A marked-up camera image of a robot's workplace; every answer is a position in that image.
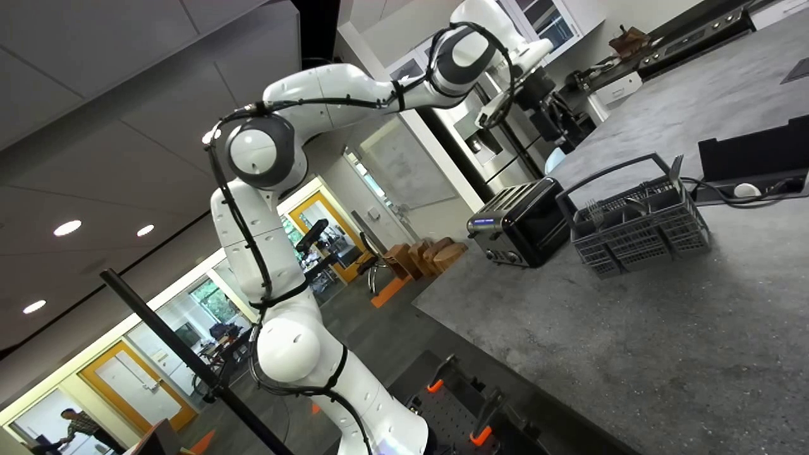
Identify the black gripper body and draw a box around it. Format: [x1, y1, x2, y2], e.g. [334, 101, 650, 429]
[516, 69, 579, 145]

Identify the grey wire cutlery rack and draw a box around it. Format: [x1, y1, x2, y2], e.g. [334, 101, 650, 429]
[556, 154, 709, 278]

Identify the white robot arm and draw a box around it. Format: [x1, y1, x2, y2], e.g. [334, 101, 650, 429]
[202, 0, 550, 455]

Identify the black silver toaster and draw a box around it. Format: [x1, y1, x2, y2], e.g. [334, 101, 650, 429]
[465, 179, 568, 268]

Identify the white round object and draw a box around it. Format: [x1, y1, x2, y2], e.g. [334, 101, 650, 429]
[733, 182, 764, 202]

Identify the black table power box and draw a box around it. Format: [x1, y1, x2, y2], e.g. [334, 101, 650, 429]
[697, 117, 809, 198]

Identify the left orange black clamp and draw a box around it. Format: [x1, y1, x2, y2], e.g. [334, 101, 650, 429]
[425, 354, 455, 394]

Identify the orange black clamp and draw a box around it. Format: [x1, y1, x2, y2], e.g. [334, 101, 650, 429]
[425, 354, 455, 394]
[470, 394, 502, 447]

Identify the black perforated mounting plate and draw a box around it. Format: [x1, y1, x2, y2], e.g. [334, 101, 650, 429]
[391, 351, 587, 455]

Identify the right orange black clamp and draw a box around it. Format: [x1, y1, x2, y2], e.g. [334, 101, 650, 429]
[470, 394, 502, 447]

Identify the black diagonal pole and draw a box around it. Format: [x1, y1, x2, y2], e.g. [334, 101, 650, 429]
[100, 268, 293, 455]

